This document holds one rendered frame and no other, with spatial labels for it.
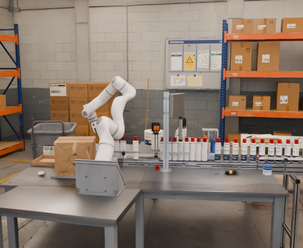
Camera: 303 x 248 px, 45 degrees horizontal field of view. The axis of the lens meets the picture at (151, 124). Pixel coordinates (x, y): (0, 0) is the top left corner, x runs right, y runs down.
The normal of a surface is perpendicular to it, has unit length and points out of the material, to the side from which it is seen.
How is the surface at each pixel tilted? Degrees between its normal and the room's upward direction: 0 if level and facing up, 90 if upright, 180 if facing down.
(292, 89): 90
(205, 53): 87
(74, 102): 89
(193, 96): 90
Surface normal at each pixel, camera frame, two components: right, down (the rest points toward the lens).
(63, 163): 0.07, 0.16
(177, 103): 0.76, 0.10
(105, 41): -0.24, 0.15
